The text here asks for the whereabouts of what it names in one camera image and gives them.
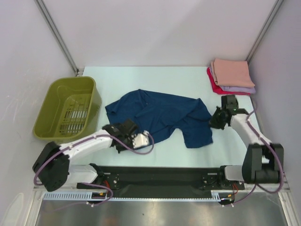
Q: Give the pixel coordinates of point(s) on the aluminium frame post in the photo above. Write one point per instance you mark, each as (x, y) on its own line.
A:
(57, 35)
(267, 24)

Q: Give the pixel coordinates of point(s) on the dark blue t shirt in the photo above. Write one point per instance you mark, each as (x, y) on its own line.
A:
(161, 114)

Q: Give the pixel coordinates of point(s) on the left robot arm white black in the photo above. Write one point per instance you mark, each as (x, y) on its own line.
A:
(54, 166)

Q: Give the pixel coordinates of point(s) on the right aluminium frame post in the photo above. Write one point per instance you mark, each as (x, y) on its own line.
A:
(267, 24)

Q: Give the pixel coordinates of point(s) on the left aluminium frame post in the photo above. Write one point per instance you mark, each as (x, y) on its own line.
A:
(57, 35)

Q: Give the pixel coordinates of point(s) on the white slotted cable duct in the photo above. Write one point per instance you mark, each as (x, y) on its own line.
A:
(101, 196)

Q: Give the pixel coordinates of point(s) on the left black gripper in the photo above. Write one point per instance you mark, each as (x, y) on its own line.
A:
(119, 148)

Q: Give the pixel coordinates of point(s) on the olive green plastic basket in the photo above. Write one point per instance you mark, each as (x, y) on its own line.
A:
(69, 111)

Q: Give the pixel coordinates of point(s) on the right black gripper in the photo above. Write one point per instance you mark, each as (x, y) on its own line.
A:
(212, 121)

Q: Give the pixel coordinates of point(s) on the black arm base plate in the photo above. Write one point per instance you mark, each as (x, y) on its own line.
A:
(165, 182)

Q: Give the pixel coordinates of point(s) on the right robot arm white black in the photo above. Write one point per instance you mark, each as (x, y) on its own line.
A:
(263, 162)

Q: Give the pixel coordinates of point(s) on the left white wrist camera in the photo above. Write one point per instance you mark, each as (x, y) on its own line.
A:
(140, 140)

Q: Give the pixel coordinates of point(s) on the folded lilac t shirt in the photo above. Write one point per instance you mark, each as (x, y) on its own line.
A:
(233, 88)

